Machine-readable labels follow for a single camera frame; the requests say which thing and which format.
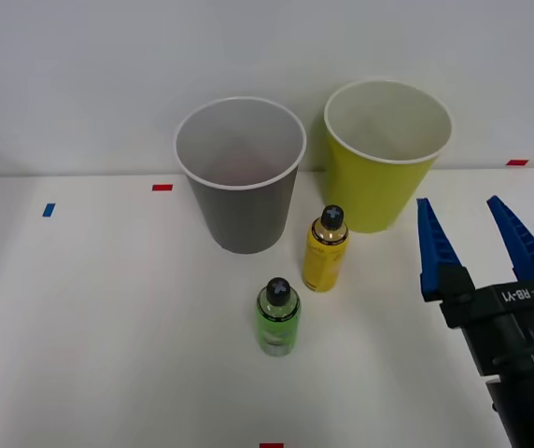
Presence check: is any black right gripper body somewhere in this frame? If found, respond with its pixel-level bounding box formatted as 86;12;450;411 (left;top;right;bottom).
439;274;534;377

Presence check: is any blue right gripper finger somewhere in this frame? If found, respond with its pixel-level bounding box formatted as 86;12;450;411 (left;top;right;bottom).
415;197;476;305
486;194;534;284

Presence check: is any yellow-green plastic waste bin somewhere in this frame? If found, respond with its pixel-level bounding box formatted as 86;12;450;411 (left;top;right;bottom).
323;79;455;235

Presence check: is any yellow plastic bottle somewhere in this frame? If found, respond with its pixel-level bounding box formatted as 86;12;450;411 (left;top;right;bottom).
302;204;351;294

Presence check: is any green plastic bottle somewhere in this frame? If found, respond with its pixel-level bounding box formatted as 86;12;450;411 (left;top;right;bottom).
254;276;303;358

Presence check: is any grey plastic waste bin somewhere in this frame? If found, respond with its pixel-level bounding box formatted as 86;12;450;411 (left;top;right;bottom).
173;95;308;256

